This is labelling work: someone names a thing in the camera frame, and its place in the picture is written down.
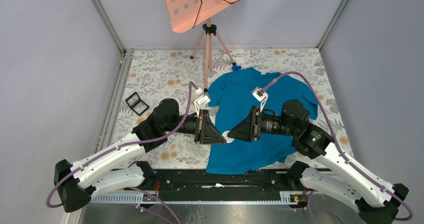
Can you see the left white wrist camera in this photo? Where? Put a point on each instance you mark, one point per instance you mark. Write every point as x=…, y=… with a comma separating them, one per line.
x=201, y=101

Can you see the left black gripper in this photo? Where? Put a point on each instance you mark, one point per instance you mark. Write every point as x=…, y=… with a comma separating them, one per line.
x=209, y=134

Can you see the pink music stand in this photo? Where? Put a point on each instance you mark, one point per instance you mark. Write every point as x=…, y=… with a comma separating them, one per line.
x=187, y=14

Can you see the black square frame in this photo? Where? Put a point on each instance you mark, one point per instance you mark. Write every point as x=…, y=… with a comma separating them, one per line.
x=136, y=104

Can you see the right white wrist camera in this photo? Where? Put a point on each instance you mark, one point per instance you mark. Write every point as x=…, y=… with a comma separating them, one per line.
x=261, y=96

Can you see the blue t-shirt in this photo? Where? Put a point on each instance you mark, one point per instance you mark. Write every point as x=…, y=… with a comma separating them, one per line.
x=232, y=94

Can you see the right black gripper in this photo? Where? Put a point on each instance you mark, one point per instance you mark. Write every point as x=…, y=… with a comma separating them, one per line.
x=251, y=126

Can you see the small blue brooch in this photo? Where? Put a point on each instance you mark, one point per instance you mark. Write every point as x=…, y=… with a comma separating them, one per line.
x=235, y=67

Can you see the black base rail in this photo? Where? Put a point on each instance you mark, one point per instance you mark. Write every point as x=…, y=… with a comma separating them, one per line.
x=195, y=186

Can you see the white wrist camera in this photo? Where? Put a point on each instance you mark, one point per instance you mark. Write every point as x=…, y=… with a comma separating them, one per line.
x=201, y=101
x=261, y=96

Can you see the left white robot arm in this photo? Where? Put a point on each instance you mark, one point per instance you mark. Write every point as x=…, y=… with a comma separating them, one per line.
x=78, y=182

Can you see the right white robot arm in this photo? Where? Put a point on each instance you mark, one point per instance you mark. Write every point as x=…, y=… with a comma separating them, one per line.
x=374, y=199

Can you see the floral patterned table mat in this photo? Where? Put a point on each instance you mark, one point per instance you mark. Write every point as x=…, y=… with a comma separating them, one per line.
x=160, y=74

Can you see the round white pin badge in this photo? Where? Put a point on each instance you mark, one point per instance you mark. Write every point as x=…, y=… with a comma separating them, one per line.
x=228, y=139

